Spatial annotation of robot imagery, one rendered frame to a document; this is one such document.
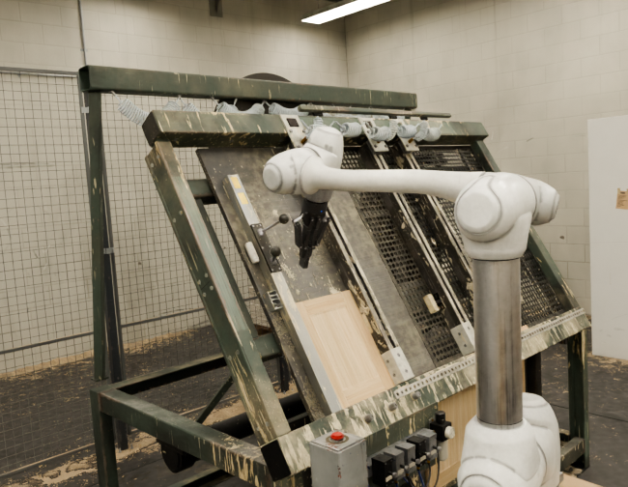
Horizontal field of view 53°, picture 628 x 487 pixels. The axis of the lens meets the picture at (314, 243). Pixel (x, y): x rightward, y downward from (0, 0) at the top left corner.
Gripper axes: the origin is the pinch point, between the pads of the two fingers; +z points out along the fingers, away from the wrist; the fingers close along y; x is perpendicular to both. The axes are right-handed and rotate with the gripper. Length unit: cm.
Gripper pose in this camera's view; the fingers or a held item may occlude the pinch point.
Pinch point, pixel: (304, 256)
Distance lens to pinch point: 193.3
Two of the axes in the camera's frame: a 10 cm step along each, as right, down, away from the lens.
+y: -8.3, 1.3, -5.4
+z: -1.7, 8.7, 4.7
